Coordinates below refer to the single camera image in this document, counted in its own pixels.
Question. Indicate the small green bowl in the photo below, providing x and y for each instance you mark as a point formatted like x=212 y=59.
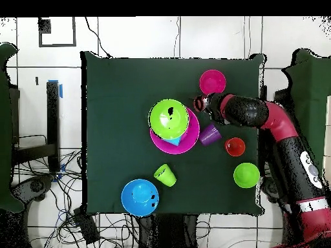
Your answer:
x=246 y=175

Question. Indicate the large blue bowl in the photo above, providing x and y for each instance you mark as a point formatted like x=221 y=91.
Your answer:
x=140 y=197

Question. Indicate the green cloth side table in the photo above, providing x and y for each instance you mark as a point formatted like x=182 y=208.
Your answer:
x=5 y=129
x=313 y=103

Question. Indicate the stack of white boxes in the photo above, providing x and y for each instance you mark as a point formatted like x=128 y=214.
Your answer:
x=328 y=129

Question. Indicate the large pink bowl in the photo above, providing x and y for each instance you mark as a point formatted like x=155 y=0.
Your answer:
x=191 y=139

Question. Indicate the grey chair base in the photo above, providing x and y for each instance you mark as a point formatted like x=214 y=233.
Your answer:
x=271 y=188
x=36 y=186

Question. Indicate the large green bowl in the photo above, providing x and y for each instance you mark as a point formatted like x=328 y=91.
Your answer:
x=165 y=124

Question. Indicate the purple cup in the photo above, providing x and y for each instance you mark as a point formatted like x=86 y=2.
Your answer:
x=210 y=134

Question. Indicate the black power strip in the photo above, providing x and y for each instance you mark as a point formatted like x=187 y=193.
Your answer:
x=86 y=227

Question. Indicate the dark green tablecloth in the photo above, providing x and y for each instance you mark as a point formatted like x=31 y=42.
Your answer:
x=129 y=77

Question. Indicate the green cup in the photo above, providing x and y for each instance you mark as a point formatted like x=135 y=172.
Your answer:
x=165 y=175

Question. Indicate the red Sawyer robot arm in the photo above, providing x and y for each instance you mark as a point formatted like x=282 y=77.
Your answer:
x=279 y=124

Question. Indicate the blue tape strip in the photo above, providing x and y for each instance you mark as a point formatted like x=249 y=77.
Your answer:
x=60 y=91

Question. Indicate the blue cup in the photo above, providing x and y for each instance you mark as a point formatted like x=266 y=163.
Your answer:
x=174 y=141

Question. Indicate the orange red cup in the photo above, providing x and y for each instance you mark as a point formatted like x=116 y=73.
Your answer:
x=234 y=146

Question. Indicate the black box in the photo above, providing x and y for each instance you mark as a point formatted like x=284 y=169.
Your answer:
x=280 y=97
x=14 y=116

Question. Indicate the black metal stand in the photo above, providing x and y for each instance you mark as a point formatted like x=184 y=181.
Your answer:
x=53 y=124

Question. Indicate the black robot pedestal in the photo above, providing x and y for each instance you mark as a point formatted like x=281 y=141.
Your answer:
x=168 y=232

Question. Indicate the small magenta bowl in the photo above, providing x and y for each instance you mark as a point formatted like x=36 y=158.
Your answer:
x=212 y=81

